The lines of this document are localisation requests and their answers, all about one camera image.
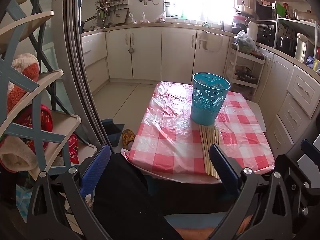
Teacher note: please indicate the light blue cloth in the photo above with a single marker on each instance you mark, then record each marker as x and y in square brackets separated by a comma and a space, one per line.
[22, 200]

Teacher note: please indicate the red patterned slipper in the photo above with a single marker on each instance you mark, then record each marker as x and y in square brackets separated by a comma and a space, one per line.
[73, 147]
[41, 120]

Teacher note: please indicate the white hanging plastic bag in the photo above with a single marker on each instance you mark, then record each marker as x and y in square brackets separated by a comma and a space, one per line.
[210, 42]

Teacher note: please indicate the wall utensil rack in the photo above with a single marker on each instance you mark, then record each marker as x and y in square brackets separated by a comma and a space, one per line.
[110, 7]

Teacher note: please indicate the grey sliding door frame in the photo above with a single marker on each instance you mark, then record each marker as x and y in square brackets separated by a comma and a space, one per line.
[75, 67]

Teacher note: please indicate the black wok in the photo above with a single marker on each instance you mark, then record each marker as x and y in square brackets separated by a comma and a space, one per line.
[87, 22]

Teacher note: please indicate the white board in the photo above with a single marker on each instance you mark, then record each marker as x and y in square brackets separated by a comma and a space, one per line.
[260, 120]

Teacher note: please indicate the blue stool seat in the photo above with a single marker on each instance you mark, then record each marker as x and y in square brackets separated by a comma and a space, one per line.
[192, 220]

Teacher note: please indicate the beige fluffy slipper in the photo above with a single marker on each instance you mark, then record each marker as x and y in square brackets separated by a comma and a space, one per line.
[15, 155]

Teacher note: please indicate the bright kitchen window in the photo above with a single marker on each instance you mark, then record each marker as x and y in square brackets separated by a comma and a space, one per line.
[200, 0]

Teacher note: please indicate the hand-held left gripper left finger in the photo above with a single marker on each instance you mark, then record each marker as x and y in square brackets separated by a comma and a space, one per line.
[96, 170]

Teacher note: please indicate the beige and blue shoe rack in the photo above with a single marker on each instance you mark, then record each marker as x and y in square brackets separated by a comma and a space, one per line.
[30, 132]

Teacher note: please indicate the red stacked containers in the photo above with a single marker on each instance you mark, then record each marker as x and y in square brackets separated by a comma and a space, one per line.
[238, 20]

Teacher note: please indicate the person's black clothed leg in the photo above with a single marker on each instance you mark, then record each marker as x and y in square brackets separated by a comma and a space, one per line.
[125, 200]

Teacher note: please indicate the white electric kettle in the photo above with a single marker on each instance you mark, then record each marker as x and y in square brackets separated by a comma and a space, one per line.
[301, 47]

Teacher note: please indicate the row of pale chopsticks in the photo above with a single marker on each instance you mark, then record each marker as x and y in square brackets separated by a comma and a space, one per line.
[206, 150]

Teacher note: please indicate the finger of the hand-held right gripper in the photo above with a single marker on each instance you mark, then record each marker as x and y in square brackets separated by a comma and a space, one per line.
[310, 147]
[300, 175]

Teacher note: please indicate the small clear plastic bag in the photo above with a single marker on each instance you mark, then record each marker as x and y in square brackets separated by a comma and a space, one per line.
[131, 18]
[160, 17]
[143, 18]

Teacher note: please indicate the white storage trolley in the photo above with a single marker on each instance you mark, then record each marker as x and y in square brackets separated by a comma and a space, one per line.
[247, 59]

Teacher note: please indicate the blue perforated plastic basket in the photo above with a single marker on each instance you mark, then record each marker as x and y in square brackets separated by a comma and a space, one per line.
[210, 105]

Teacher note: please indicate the lidded metal pot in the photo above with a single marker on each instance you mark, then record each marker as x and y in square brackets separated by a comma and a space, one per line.
[246, 74]

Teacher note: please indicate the white thermos flask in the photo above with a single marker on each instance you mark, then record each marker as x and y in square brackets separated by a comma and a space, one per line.
[252, 28]

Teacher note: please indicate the white cooking pot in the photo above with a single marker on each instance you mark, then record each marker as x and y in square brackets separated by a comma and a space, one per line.
[243, 8]

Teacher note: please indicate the orange cloth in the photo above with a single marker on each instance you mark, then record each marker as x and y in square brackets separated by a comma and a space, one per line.
[200, 233]

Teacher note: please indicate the cream small drawer cabinet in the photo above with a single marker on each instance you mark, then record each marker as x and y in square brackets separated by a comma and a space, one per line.
[290, 92]

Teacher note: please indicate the bag of green vegetables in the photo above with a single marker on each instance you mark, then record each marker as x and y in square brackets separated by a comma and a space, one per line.
[243, 42]

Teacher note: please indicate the white appliance shelf rack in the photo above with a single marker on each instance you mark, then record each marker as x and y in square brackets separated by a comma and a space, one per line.
[295, 22]

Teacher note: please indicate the dark blue dustpan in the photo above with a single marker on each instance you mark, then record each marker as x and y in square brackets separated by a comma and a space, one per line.
[113, 132]

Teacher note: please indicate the red and white fluffy slipper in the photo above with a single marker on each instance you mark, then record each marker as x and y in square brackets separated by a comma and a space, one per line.
[23, 67]

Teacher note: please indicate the cream wide drawer cabinet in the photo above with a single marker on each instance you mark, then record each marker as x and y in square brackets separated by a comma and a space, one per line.
[95, 57]

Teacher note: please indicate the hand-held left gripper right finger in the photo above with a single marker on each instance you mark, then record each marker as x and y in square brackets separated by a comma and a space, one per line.
[223, 170]

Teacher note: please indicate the cream door cabinet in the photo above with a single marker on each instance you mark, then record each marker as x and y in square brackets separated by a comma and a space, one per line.
[150, 52]

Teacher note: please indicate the yellow patterned slipper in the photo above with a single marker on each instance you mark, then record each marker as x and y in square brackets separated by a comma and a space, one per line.
[128, 137]

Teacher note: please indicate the blue packet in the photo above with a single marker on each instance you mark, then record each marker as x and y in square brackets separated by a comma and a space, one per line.
[311, 62]

